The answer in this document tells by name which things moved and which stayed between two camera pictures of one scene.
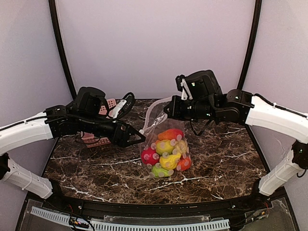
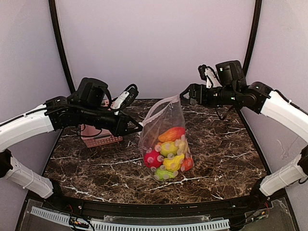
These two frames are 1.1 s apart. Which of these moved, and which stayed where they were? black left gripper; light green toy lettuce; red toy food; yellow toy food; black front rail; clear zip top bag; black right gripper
Moved: yellow toy food; red toy food; light green toy lettuce; black left gripper; black right gripper
Stayed: black front rail; clear zip top bag
